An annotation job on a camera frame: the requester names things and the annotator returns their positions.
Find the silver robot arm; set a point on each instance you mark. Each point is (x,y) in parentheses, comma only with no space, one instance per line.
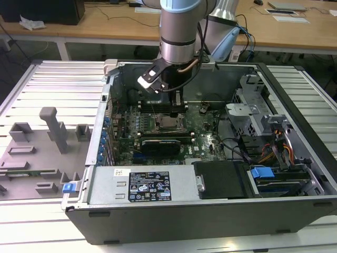
(179,31)

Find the blue plastic latch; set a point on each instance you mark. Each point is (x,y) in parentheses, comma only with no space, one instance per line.
(68,188)

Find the grey parts rack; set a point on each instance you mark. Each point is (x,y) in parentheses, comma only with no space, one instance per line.
(52,158)

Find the wooden desk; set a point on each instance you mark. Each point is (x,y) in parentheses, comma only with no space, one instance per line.
(105,26)

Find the black RAM slot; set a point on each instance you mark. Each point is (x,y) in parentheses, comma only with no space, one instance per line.
(163,136)
(163,133)
(158,105)
(158,109)

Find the green motherboard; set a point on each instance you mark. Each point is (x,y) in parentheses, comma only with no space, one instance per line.
(205,126)

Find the silver-topped CPU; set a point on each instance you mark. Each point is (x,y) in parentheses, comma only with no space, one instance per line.
(169,124)

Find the black rating label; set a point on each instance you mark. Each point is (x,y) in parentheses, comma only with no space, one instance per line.
(148,187)

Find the blue disk carrier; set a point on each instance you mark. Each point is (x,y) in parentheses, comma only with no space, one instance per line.
(262,174)

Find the black and white wrist camera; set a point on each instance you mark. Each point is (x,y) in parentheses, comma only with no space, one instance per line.
(146,81)

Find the silver drive cage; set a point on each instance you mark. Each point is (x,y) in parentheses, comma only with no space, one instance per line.
(247,116)

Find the silver power supply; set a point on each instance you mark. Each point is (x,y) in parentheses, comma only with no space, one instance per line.
(110,184)

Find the crumpled white paper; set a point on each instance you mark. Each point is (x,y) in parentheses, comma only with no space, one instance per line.
(31,23)

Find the hard disk drive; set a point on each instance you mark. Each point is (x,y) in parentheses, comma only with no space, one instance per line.
(284,184)

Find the black graphics card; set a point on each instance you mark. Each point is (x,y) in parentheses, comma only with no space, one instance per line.
(160,147)

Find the black plastic cover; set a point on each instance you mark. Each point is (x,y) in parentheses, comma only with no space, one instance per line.
(221,179)

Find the black and grey PC case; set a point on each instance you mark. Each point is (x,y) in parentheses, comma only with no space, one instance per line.
(158,224)

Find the blue slot retainer clip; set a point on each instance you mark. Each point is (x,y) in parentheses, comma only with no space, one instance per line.
(101,150)
(107,121)
(100,159)
(104,135)

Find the green RAM stick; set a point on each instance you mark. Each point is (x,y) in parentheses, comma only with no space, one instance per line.
(21,174)

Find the white sheet with black strip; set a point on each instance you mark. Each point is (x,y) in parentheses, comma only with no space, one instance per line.
(281,11)

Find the dark computer mouse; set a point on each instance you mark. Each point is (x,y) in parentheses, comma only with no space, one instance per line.
(258,2)

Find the CPU socket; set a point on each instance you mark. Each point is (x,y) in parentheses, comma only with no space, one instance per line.
(159,129)

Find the small power adapter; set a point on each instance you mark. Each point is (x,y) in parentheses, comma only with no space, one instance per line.
(135,4)

